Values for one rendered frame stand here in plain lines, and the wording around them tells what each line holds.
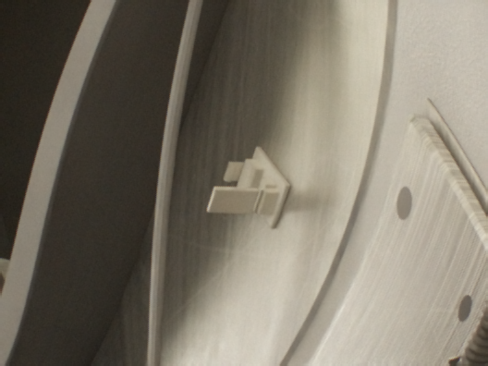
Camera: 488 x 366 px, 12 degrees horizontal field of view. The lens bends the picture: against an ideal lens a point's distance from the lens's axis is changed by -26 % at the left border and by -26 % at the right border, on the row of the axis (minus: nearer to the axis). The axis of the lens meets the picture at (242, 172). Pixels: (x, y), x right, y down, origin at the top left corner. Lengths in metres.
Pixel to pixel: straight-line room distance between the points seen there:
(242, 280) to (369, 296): 0.10
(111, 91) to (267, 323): 0.10
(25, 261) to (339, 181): 0.17
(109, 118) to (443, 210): 0.19
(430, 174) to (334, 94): 0.09
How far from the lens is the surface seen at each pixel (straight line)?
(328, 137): 0.92
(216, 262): 0.98
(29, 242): 1.03
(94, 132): 0.99
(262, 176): 0.95
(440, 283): 0.83
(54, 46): 1.89
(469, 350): 0.78
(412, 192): 0.86
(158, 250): 0.95
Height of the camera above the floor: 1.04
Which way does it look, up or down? 5 degrees down
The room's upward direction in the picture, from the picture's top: 5 degrees clockwise
